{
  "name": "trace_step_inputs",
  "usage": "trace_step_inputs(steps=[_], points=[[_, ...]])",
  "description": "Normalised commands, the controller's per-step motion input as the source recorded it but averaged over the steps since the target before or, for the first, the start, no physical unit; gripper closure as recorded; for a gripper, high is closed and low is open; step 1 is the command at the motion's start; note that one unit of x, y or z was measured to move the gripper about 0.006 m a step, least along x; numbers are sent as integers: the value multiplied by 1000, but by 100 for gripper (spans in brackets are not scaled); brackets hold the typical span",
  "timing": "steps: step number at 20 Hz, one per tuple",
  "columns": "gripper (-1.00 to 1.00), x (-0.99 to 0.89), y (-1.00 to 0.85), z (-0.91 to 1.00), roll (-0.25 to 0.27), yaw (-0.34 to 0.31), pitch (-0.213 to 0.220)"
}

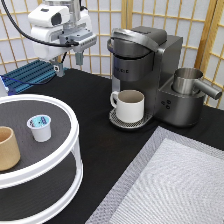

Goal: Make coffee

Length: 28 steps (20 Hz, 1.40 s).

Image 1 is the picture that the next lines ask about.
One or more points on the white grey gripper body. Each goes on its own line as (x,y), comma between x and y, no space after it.
(79,37)

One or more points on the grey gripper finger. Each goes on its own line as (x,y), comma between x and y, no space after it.
(79,58)
(59,69)

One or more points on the white coffee pod blue lid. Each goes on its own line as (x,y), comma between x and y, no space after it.
(40,126)

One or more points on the grey pod coffee machine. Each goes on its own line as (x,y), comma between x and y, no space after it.
(145,59)

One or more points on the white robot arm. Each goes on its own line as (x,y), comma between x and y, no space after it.
(67,13)

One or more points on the blue ribbed mat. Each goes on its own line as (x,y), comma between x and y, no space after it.
(35,73)

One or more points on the white ceramic mug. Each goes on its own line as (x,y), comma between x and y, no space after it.
(128,105)

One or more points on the tan ceramic cup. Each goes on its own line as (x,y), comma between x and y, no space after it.
(9,150)

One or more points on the steel milk frother jug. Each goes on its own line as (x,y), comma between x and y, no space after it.
(188,81)

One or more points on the white two-tier round shelf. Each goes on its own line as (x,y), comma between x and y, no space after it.
(48,174)

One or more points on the wooden shoji screen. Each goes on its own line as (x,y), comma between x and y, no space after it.
(199,22)

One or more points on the grey woven placemat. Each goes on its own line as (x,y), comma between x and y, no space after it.
(172,180)

